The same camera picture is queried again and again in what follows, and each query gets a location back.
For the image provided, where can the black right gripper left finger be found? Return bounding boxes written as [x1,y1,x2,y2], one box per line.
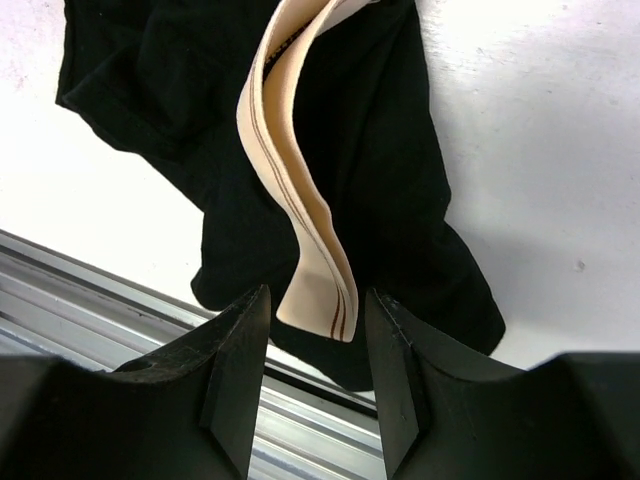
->
[1,286,271,479]

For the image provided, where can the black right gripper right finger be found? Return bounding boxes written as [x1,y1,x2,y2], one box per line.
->
[365,291,639,479]

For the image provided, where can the black underwear with beige waistband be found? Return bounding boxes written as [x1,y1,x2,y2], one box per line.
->
[54,0,507,393]

